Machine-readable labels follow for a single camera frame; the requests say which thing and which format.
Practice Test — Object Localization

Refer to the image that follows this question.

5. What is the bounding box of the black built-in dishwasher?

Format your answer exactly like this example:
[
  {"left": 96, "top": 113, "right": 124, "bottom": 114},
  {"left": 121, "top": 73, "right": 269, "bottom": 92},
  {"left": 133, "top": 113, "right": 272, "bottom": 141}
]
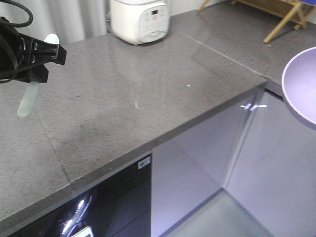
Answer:
[{"left": 13, "top": 154, "right": 152, "bottom": 237}]

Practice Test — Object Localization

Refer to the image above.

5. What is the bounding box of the grey corner cabinet door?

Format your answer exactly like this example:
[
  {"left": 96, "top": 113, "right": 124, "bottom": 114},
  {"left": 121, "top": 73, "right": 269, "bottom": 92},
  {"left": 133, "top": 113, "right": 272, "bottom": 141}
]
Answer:
[{"left": 227, "top": 93, "right": 316, "bottom": 237}]

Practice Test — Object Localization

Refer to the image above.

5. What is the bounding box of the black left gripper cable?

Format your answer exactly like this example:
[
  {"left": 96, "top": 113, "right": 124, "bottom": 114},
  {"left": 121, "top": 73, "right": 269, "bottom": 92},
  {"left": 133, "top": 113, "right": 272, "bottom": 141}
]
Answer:
[{"left": 0, "top": 0, "right": 34, "bottom": 83}]

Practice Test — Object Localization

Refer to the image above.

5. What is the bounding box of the purple plastic bowl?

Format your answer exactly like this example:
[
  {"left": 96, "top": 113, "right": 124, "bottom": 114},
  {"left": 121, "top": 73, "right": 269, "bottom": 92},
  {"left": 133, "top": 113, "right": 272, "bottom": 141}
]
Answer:
[{"left": 281, "top": 47, "right": 316, "bottom": 130}]

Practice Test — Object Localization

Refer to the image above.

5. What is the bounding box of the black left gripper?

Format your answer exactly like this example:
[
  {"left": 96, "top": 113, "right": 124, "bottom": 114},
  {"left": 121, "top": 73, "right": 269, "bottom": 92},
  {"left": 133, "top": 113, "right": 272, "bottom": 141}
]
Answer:
[{"left": 0, "top": 17, "right": 67, "bottom": 83}]

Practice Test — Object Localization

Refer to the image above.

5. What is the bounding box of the mint green plastic spoon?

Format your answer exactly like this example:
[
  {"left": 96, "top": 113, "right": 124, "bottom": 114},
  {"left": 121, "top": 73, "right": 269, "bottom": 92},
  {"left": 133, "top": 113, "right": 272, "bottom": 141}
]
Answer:
[{"left": 17, "top": 33, "right": 59, "bottom": 118}]

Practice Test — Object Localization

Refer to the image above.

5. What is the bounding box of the wooden folding dish rack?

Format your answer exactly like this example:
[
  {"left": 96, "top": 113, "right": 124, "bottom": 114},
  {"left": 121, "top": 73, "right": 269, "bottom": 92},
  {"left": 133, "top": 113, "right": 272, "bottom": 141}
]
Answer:
[{"left": 197, "top": 0, "right": 316, "bottom": 44}]

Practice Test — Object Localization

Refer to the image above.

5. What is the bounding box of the white pleated curtain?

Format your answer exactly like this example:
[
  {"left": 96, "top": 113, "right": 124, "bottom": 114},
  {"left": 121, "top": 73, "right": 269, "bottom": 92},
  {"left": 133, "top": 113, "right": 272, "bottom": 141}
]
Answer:
[{"left": 0, "top": 0, "right": 112, "bottom": 45}]

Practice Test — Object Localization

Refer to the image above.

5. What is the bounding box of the white blender with clear jar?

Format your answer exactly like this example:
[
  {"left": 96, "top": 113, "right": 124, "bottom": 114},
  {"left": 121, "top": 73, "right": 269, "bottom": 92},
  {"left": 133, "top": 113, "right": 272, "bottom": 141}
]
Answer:
[{"left": 109, "top": 0, "right": 170, "bottom": 45}]

